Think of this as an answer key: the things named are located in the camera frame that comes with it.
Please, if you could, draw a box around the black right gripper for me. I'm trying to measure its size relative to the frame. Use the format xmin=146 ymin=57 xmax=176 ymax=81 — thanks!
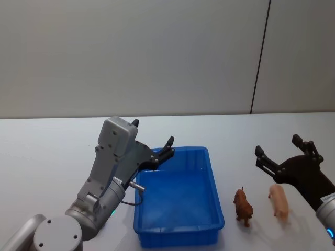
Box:
xmin=254 ymin=133 xmax=335 ymax=211

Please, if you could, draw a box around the thin dark cable silver plug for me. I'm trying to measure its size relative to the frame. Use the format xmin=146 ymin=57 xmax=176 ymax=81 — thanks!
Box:
xmin=120 ymin=181 xmax=147 ymax=208

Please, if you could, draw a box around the pink toy pig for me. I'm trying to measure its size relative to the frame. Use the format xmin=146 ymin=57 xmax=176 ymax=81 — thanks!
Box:
xmin=267 ymin=184 xmax=293 ymax=222

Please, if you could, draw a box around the brown toy animal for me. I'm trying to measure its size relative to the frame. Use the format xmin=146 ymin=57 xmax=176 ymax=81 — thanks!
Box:
xmin=232 ymin=186 xmax=254 ymax=227

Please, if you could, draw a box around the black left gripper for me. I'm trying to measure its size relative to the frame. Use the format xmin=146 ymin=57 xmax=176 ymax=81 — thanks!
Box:
xmin=120 ymin=119 xmax=176 ymax=187

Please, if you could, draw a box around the blue plastic bin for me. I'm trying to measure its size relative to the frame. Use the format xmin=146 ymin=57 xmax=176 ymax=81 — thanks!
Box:
xmin=133 ymin=146 xmax=225 ymax=248

